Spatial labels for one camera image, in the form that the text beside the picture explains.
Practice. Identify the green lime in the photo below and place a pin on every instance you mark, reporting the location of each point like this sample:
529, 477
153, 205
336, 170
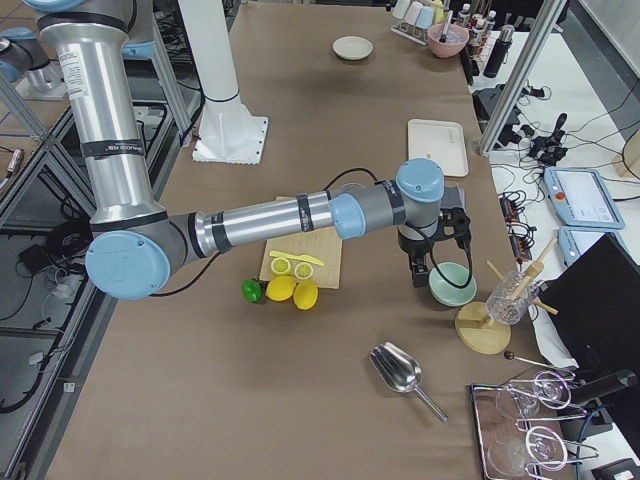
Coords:
252, 290

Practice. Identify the black metal glass tray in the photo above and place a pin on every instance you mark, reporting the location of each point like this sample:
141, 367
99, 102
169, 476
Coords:
518, 427

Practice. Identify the aluminium frame post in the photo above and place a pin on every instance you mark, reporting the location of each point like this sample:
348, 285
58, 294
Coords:
548, 15

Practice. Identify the bamboo cutting board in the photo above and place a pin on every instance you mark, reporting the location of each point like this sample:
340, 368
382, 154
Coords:
323, 244

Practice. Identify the yellow plastic knife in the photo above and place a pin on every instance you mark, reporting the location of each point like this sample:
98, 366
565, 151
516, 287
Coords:
302, 257

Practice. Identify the grey folded cloth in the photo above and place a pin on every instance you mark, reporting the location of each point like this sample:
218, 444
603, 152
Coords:
453, 197

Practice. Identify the blue teach pendant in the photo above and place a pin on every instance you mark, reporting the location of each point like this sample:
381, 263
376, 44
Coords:
574, 241
580, 198

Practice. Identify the beige round plate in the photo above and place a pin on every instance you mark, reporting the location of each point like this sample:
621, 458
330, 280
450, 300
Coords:
352, 48

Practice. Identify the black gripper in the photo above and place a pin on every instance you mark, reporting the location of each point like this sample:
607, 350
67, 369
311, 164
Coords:
413, 248

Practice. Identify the black monitor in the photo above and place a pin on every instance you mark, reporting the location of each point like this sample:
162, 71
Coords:
597, 299

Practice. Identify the metal ice scoop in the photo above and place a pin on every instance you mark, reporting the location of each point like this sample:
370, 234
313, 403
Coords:
402, 373

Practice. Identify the wooden cup stand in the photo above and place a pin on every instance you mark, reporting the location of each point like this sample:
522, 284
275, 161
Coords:
481, 333

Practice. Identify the metal muddler with black tip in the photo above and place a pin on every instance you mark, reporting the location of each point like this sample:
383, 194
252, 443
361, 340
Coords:
446, 26

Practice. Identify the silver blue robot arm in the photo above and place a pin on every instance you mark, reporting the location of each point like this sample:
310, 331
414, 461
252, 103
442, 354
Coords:
137, 246

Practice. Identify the mint green bowl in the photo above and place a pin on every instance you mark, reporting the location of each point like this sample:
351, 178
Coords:
447, 294

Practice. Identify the clear glass cup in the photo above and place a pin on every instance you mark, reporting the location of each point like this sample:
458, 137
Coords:
504, 306

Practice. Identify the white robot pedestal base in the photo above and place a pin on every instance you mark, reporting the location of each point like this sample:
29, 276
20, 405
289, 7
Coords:
228, 132

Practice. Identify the pink bowl with ice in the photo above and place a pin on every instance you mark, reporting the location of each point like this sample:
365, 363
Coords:
456, 39

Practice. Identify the cream rabbit tray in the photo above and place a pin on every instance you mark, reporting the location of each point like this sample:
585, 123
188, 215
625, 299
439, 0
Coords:
441, 141

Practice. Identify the white cup rack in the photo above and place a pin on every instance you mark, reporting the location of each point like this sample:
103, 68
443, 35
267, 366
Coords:
414, 18

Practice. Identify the lemon half near knife handle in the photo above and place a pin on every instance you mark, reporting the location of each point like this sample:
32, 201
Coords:
280, 266

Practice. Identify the lemon half near knife tip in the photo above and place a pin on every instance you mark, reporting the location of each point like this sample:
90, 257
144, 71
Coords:
303, 271

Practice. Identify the black thermos bottle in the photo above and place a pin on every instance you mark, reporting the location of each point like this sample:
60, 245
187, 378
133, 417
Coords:
499, 51

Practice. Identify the whole yellow lemon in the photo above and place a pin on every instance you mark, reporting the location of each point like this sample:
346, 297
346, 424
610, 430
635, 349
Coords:
281, 288
306, 295

